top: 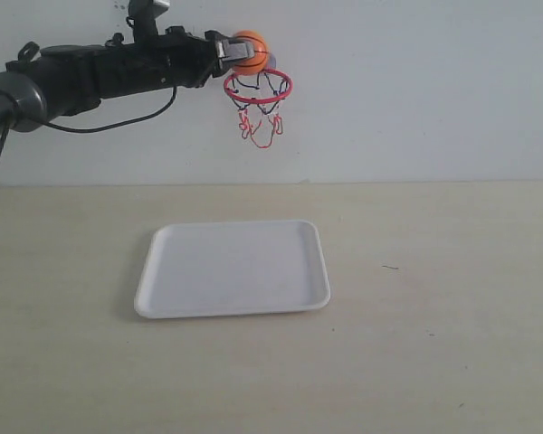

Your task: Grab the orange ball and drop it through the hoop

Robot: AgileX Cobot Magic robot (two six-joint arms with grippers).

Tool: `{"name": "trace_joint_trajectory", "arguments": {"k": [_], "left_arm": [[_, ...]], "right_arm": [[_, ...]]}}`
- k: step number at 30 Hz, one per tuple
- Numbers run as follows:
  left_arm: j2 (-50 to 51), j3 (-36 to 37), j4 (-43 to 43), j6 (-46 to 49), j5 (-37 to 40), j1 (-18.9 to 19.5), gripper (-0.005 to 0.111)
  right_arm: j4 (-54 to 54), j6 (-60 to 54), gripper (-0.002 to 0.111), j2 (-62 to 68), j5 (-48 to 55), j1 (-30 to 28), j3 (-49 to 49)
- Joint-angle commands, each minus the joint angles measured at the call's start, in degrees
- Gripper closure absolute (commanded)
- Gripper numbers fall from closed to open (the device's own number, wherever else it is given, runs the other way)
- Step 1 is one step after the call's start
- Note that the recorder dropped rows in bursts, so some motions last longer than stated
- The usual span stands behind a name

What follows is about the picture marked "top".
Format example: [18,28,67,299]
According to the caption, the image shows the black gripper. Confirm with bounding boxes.
[133,26,255,88]

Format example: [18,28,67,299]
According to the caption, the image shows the small orange toy basketball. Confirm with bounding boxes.
[233,30,271,76]

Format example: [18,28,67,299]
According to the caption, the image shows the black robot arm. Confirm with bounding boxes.
[0,26,254,136]

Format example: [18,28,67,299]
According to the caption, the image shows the red mini basketball hoop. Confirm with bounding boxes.
[224,68,294,149]

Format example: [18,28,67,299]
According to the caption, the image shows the clear suction cup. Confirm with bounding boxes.
[263,53,277,71]

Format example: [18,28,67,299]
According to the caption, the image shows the white rectangular plastic tray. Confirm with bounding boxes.
[134,220,331,320]

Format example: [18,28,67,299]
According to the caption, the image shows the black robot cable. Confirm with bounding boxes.
[0,85,178,191]

